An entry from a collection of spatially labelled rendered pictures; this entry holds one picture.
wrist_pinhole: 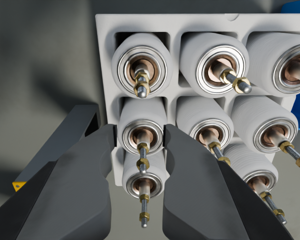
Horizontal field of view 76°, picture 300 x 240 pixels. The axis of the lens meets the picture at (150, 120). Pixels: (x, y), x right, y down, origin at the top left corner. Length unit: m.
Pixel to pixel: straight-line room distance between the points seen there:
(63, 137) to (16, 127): 0.31
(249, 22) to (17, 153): 0.76
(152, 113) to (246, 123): 0.18
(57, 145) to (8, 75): 0.31
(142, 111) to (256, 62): 0.21
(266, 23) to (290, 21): 0.04
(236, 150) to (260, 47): 0.22
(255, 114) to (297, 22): 0.17
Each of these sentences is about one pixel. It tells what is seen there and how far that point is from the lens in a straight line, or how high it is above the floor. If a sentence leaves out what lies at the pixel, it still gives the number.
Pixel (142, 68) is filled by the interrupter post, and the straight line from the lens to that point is 0.27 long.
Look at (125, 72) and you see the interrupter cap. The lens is 0.30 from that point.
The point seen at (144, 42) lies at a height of 0.25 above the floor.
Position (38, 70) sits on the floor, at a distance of 0.63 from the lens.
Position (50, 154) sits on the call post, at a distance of 0.42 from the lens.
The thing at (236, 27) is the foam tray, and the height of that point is 0.18.
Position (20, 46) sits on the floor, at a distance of 0.63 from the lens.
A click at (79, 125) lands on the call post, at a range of 0.50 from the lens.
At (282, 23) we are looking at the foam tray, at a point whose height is 0.18.
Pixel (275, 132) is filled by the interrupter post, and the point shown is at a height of 0.26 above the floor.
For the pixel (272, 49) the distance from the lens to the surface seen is 0.36.
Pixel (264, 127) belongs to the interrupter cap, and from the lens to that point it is 0.39.
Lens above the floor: 0.54
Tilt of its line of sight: 62 degrees down
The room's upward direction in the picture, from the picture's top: 177 degrees clockwise
